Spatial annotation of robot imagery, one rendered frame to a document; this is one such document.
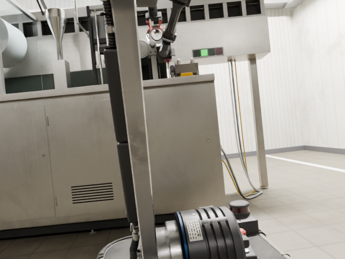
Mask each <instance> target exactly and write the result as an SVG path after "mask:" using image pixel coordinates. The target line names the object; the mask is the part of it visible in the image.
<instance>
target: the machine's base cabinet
mask: <svg viewBox="0 0 345 259"><path fill-rule="evenodd" d="M143 90H144V102H145V114H146V126H147V138H148V149H149V161H150V172H151V184H152V196H153V203H154V214H155V223H164V222H166V221H171V220H174V214H175V212H179V211H186V210H193V209H194V210H196V209H198V208H199V207H208V206H214V207H227V206H226V196H225V185H224V175H223V165H222V154H221V144H220V133H219V123H218V113H217V102H216V92H215V82H214V81H210V82H200V83H189V84H179V85H169V86H158V87H148V88H143ZM113 129H114V124H113V117H112V110H111V103H110V96H109V92H108V91H107V92H97V93H91V94H81V95H71V96H60V97H50V98H39V99H29V100H19V101H9V102H0V238H10V237H20V236H31V235H41V234H51V233H61V232H71V231H82V230H89V231H88V234H96V233H97V232H98V229H103V228H113V227H123V226H130V223H129V222H128V220H127V214H126V213H125V210H126V206H125V199H124V192H123V185H122V178H121V171H120V164H119V157H118V152H117V141H116V136H115V133H114V131H113Z"/></svg>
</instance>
